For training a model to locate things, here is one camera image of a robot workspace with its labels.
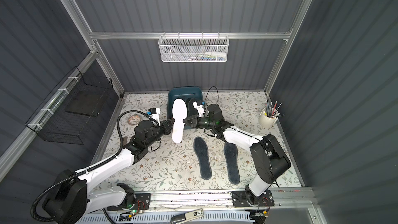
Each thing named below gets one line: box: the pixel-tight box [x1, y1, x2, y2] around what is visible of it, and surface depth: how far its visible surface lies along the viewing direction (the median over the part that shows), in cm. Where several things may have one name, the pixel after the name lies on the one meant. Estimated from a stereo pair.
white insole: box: [172, 99, 188, 144], surface depth 82 cm
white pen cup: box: [259, 107, 279, 128], surface depth 96 cm
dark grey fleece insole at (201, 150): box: [193, 136, 212, 180], surface depth 90 cm
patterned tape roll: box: [127, 113, 142, 126], surface depth 107 cm
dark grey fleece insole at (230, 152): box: [223, 142, 241, 185], surface depth 86 cm
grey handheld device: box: [170, 208, 205, 224], surface depth 68 cm
